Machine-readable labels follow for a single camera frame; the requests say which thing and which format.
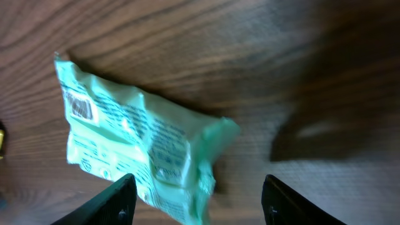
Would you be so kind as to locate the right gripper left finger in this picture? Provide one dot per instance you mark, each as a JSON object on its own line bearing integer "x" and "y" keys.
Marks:
{"x": 115, "y": 205}

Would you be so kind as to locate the yellow blue snack packet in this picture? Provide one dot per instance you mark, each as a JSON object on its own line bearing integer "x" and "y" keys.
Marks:
{"x": 2, "y": 140}

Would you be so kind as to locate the teal wet wipes pack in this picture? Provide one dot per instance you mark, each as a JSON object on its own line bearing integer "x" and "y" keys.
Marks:
{"x": 117, "y": 129}

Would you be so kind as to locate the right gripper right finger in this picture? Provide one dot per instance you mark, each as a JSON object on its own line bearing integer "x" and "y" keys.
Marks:
{"x": 282, "y": 205}

